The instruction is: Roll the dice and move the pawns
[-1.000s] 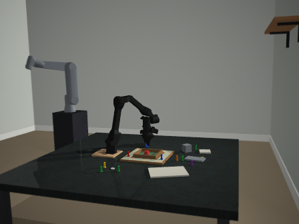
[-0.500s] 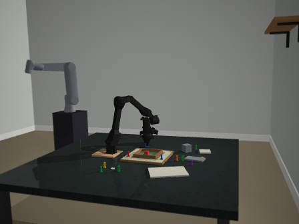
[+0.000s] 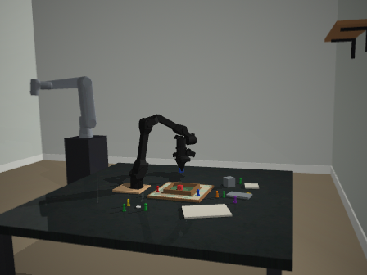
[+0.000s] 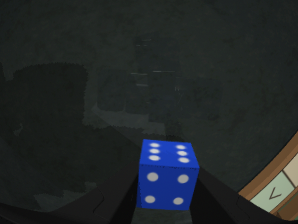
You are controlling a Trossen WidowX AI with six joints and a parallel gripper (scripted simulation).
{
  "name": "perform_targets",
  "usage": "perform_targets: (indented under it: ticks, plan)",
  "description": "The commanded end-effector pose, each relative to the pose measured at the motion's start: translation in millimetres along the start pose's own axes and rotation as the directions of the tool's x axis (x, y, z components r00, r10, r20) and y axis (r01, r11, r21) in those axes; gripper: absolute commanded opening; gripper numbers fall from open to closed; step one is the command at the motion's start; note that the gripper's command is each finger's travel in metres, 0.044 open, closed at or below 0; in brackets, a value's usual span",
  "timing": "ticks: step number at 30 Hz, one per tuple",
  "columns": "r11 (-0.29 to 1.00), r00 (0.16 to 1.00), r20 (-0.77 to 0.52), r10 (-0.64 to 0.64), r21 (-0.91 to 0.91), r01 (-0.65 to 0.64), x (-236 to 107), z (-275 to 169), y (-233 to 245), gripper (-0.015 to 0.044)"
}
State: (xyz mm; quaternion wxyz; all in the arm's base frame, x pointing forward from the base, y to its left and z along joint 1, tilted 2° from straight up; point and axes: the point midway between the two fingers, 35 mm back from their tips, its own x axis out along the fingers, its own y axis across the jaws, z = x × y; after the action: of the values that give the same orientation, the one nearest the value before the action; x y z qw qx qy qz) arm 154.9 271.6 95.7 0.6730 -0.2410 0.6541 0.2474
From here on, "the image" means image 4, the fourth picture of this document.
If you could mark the blue die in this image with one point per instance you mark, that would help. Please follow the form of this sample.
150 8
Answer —
168 173

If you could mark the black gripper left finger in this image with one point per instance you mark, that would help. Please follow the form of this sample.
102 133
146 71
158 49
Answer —
112 202

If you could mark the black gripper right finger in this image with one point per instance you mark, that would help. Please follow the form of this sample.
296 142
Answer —
215 203

